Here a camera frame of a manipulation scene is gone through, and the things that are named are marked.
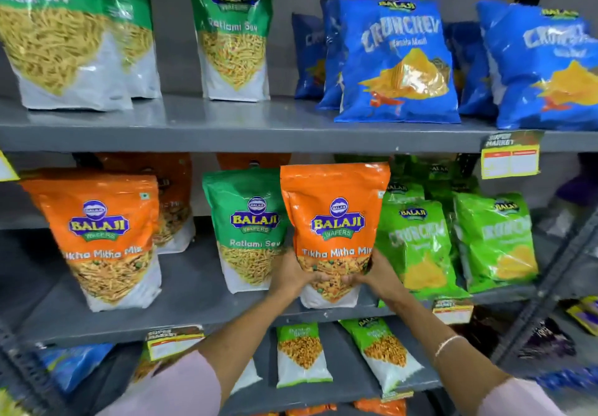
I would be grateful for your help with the person's left hand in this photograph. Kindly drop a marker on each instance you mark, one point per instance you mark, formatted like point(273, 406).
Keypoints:
point(286, 280)

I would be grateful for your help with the person's right hand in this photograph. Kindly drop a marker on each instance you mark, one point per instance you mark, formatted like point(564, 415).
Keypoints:
point(385, 285)

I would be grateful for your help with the person's right thumb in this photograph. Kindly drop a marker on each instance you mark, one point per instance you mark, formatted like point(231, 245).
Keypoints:
point(357, 279)

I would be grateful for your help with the person's left thumb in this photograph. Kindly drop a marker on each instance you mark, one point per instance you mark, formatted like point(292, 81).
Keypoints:
point(317, 282)

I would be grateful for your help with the orange snack mix pouch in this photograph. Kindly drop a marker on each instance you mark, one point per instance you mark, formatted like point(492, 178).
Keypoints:
point(105, 238)
point(334, 215)
point(252, 159)
point(175, 205)

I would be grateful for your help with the person's left forearm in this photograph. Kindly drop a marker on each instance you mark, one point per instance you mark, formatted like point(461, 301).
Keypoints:
point(243, 341)

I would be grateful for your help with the person's right forearm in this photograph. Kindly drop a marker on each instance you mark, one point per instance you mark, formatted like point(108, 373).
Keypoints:
point(448, 359)

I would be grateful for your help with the light green chips bag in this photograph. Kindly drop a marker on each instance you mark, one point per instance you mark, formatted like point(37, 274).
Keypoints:
point(439, 173)
point(420, 247)
point(404, 190)
point(497, 243)

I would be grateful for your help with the small green white snack packet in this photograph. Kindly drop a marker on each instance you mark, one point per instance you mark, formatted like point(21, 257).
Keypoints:
point(246, 378)
point(383, 350)
point(302, 355)

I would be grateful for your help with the green sev pouch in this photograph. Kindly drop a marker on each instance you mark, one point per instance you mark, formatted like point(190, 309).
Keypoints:
point(247, 229)
point(135, 42)
point(56, 42)
point(233, 32)

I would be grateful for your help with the yellow shelf price label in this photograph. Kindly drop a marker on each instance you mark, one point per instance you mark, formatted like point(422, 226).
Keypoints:
point(510, 156)
point(174, 343)
point(6, 168)
point(397, 395)
point(452, 312)

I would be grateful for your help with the small orange snack packet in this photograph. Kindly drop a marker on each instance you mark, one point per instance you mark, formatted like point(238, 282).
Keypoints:
point(381, 407)
point(310, 410)

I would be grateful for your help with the pink shirt sleeve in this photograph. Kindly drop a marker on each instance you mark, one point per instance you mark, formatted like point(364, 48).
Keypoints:
point(518, 401)
point(173, 390)

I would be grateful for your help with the dark snack packet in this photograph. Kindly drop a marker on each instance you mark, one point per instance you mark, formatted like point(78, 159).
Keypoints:
point(546, 338)

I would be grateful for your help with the blue chips bag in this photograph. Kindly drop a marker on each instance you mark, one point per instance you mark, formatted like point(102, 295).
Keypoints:
point(307, 56)
point(399, 60)
point(330, 56)
point(542, 70)
point(472, 74)

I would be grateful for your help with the row of blue packets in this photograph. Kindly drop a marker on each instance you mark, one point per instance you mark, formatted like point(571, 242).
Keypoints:
point(567, 378)

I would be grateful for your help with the purple snack bag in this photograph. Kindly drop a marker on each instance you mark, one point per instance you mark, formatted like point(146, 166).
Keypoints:
point(579, 189)

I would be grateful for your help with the blue snack bag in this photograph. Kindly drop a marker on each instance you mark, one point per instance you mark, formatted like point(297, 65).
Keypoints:
point(74, 364)

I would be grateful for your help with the yellow green snack packet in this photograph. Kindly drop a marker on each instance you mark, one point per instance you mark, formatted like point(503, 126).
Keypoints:
point(9, 404)

